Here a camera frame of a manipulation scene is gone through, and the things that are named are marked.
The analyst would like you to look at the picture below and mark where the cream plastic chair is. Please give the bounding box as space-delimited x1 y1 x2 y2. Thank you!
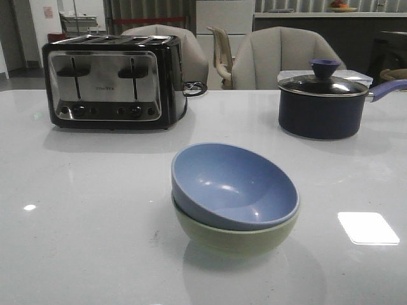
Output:
207 26 233 90

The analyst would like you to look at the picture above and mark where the beige upholstered chair right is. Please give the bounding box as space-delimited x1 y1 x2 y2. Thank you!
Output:
231 27 346 90

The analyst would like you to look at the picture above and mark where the fruit bowl on counter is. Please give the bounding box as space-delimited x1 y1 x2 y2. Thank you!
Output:
328 0 357 13

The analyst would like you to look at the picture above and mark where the black and chrome toaster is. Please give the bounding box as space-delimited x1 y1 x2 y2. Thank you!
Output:
42 35 187 130

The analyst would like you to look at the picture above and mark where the beige upholstered chair left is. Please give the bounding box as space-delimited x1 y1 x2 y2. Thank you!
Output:
121 24 209 85

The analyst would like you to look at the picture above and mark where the clear plastic container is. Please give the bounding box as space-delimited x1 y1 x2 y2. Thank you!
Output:
277 70 373 88

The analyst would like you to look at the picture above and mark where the black toaster power cord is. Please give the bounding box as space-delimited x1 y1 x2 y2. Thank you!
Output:
183 81 207 97

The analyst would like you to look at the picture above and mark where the beige upholstered chair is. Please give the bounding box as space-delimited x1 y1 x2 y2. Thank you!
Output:
121 24 209 85
231 27 346 90

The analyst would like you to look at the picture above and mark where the dark blue saucepan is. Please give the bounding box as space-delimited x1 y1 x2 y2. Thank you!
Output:
279 79 406 140

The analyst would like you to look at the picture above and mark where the red bin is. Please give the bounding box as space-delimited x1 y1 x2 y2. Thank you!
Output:
47 32 66 43

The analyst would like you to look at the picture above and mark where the blue bowl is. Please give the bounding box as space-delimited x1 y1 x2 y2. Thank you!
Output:
171 142 300 231

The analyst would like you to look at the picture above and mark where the glass lid with blue knob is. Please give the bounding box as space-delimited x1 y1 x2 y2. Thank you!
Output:
278 59 368 97

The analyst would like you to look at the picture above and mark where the green bowl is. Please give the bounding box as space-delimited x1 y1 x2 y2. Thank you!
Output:
171 196 300 257

